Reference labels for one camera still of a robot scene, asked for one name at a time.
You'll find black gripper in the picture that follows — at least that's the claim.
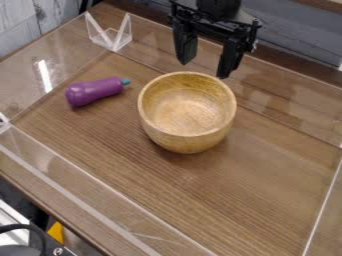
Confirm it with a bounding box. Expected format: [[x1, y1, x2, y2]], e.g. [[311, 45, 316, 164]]
[[169, 0, 261, 79]]

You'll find clear acrylic corner bracket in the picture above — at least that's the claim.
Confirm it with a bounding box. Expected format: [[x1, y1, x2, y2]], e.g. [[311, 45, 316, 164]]
[[84, 12, 132, 52]]

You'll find clear acrylic tray wall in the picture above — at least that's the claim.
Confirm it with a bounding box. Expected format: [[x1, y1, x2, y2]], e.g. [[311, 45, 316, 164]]
[[0, 113, 216, 256]]

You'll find black cable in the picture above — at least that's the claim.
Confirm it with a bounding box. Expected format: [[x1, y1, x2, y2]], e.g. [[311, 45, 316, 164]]
[[0, 223, 49, 256]]

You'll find light wooden bowl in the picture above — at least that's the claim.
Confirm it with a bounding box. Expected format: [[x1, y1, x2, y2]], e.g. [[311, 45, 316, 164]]
[[137, 71, 236, 154]]

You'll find purple toy eggplant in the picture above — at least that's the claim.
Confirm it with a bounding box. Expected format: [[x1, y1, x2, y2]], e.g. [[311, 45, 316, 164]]
[[65, 77, 131, 107]]

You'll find black device with yellow label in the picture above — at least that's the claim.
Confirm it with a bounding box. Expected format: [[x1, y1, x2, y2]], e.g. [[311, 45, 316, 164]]
[[29, 220, 104, 256]]

